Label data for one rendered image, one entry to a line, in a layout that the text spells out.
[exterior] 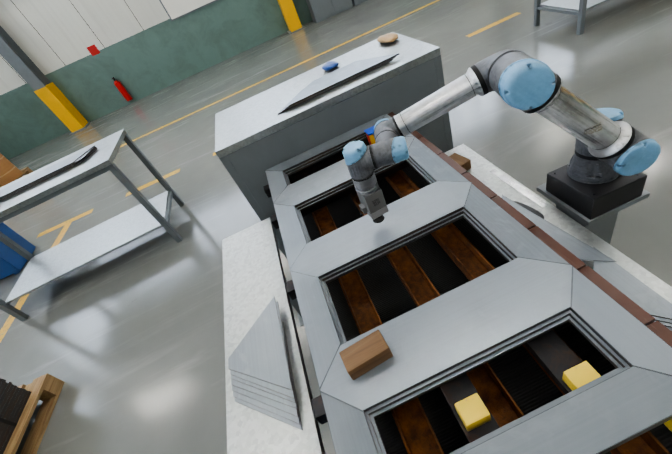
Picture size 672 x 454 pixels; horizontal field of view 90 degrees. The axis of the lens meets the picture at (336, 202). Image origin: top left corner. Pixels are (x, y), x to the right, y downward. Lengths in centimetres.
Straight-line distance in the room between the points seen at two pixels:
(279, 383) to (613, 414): 79
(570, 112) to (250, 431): 124
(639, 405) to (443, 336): 38
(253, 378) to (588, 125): 121
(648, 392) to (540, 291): 27
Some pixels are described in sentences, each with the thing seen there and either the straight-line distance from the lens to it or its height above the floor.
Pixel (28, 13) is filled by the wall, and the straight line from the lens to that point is 1061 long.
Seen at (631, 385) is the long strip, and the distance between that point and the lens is 97.
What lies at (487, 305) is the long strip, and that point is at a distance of 101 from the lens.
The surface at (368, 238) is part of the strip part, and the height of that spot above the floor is 85.
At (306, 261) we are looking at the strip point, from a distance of 125.
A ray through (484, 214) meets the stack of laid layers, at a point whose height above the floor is 85.
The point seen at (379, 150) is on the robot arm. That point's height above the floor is 118.
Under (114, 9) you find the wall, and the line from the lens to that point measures 1008.
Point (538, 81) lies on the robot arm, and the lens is 101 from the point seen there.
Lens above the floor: 172
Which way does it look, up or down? 37 degrees down
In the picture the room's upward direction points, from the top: 24 degrees counter-clockwise
